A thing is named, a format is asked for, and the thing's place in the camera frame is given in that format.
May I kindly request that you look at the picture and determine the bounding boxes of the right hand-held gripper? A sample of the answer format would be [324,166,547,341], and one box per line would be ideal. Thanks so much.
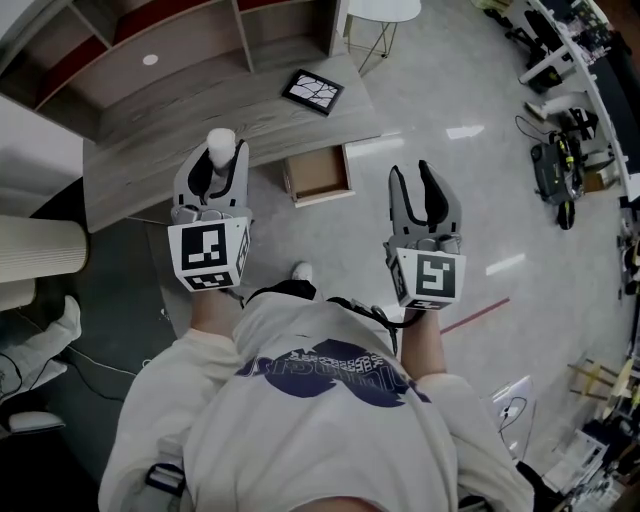
[382,159,469,312]

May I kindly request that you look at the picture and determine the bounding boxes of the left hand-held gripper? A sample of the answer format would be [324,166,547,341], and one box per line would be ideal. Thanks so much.
[167,139,254,294]

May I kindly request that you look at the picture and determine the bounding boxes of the small white cylinder item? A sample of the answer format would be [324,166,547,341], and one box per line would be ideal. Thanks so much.
[206,127,237,170]

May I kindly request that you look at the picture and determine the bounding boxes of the wooden desk drawer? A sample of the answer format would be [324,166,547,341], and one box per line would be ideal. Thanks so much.
[281,143,355,209]

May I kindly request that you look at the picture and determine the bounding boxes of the person's left forearm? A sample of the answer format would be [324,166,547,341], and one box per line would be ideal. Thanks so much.
[189,287,242,344]

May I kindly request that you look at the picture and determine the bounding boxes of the person's right forearm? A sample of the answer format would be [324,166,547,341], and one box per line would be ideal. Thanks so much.
[399,306,449,382]

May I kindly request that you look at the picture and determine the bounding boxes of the grey wooden desk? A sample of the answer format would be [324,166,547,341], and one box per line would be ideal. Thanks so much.
[81,51,385,235]

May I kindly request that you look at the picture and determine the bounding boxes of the wooden desk shelf hutch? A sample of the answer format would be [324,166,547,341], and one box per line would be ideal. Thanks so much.
[0,0,344,126]

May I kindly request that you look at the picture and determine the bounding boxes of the person's white shoe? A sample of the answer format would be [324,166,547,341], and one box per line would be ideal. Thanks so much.
[290,260,315,287]

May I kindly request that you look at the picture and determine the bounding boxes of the person's black trousers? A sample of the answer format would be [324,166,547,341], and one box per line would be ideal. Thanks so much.
[243,278,320,304]

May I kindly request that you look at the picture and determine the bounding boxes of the black equipment case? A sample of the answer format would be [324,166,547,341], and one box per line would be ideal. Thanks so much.
[528,130,587,204]

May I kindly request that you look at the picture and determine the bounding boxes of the black and yellow bag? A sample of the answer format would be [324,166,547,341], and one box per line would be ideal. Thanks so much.
[556,200,578,232]

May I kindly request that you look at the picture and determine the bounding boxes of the beige ribbed cylinder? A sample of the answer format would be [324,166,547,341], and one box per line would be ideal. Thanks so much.
[0,213,92,287]

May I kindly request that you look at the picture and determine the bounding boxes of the white round side table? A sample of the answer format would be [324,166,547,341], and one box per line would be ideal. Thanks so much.
[343,0,424,77]

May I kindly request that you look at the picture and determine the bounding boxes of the long white workbench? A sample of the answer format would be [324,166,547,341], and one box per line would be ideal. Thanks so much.
[517,0,640,189]

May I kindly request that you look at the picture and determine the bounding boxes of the wooden stool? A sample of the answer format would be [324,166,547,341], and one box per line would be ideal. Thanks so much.
[566,357,624,402]

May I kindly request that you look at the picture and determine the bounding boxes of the person's white printed shirt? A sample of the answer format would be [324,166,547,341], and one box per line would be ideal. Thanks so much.
[98,287,537,512]

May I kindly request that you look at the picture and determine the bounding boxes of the grey chair seat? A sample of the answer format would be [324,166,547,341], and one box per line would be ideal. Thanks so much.
[0,408,67,437]

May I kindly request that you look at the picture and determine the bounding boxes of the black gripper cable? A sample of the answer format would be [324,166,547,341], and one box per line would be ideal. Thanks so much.
[325,296,427,357]

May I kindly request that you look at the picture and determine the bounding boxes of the black picture frame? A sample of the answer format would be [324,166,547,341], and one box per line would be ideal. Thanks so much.
[280,69,346,118]

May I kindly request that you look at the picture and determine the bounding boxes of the thin black floor cable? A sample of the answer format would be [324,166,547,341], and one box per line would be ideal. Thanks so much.
[63,343,147,404]

